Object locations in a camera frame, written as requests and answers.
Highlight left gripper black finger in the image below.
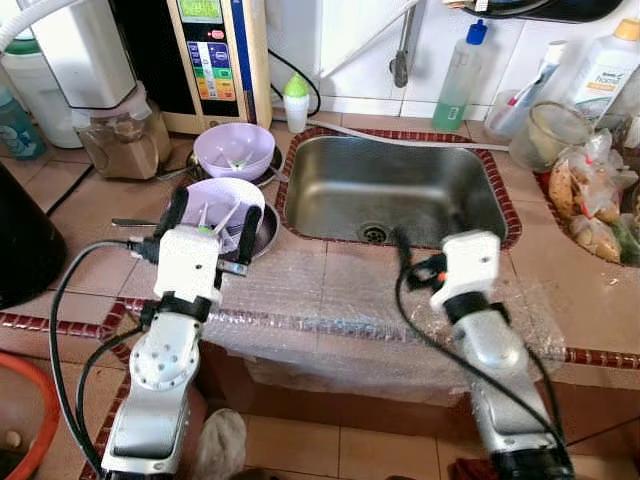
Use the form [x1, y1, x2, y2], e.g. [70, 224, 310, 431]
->
[158, 188, 191, 239]
[238, 205, 263, 266]

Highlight purple plastic bowl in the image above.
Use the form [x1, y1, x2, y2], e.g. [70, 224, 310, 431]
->
[180, 178, 267, 241]
[193, 122, 277, 181]

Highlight white kitchen appliance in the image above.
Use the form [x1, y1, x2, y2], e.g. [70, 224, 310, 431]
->
[20, 0, 138, 111]

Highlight white plastic utensil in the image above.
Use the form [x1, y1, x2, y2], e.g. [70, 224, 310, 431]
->
[195, 200, 243, 239]

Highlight stainless steel sink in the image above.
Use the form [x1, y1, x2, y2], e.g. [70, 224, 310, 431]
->
[283, 133, 511, 249]

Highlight clear glass jar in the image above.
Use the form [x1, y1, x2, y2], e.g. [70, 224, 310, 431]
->
[75, 85, 173, 181]

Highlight clear bubble wrap sheet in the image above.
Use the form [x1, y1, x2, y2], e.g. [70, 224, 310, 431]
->
[200, 240, 566, 401]

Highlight small white bottle green cap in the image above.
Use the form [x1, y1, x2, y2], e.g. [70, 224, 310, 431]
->
[283, 72, 311, 134]

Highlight beige water ionizer appliance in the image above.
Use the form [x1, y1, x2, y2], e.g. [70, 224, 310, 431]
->
[165, 0, 273, 136]

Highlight green soap bottle blue cap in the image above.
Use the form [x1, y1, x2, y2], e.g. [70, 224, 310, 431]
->
[432, 18, 489, 133]

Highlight teal plastic bottle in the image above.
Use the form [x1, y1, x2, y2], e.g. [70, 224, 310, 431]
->
[0, 85, 46, 161]

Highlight clear plastic food bags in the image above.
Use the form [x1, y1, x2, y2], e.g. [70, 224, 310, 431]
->
[548, 130, 640, 266]

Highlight white plastic jug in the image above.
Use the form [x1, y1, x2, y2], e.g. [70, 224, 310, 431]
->
[0, 35, 83, 151]

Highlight white floor cloth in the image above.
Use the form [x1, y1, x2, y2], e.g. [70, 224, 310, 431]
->
[192, 408, 248, 480]

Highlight clear glass cup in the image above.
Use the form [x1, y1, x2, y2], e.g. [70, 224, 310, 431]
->
[510, 100, 593, 173]

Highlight white squeeze tube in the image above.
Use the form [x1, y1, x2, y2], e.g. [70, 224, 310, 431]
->
[495, 40, 568, 138]

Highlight white bottle orange cap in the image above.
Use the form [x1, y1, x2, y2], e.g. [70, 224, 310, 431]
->
[570, 18, 640, 121]

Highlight red plastic basin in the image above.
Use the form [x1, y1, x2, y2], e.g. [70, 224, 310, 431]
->
[0, 352, 61, 480]

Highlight black pan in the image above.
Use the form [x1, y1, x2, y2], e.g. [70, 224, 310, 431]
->
[445, 0, 626, 23]

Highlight black handled kitchen utensil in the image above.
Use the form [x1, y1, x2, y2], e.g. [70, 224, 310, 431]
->
[110, 217, 163, 229]

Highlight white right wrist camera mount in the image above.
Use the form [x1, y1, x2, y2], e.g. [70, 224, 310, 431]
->
[430, 230, 501, 311]

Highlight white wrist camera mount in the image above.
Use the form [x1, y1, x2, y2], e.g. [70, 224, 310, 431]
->
[152, 225, 223, 306]
[430, 230, 501, 311]

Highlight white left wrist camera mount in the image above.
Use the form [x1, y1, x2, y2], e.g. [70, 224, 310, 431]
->
[152, 225, 223, 306]

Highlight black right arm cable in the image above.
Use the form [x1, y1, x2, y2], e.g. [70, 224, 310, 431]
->
[393, 235, 569, 463]

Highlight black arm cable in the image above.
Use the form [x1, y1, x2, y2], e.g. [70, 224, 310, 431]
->
[48, 238, 161, 473]
[393, 235, 569, 463]

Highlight grey water hose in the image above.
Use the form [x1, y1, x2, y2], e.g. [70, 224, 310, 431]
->
[310, 118, 511, 151]

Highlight black appliance power cable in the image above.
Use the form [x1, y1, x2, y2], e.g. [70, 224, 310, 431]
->
[268, 48, 323, 119]

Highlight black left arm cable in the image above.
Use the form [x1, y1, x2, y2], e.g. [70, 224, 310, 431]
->
[48, 238, 161, 473]

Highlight grey wall faucet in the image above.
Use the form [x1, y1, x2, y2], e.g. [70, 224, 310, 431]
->
[390, 0, 421, 89]

